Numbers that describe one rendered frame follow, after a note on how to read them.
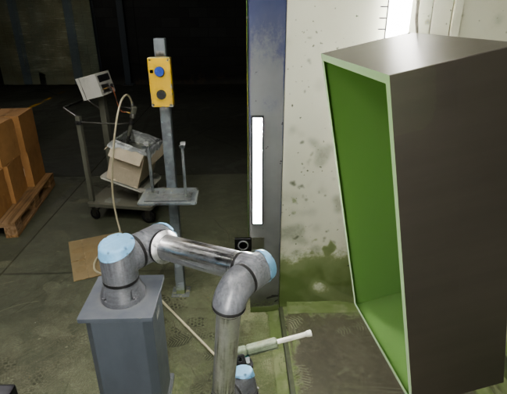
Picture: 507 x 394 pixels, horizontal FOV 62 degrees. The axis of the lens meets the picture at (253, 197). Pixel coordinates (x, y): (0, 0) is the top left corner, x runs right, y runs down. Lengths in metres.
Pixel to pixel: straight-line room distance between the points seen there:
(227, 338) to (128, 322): 0.51
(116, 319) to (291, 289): 1.24
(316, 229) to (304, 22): 1.13
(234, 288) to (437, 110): 0.80
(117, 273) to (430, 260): 1.18
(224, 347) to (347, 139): 0.94
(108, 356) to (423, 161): 1.49
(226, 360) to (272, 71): 1.37
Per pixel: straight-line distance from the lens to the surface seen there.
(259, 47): 2.20
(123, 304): 1.90
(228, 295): 1.43
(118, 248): 1.80
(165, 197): 2.48
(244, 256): 1.52
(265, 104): 2.25
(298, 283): 2.72
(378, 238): 2.05
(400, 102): 1.16
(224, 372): 1.68
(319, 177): 2.40
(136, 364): 2.04
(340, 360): 2.51
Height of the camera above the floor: 1.79
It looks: 24 degrees down
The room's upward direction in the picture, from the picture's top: straight up
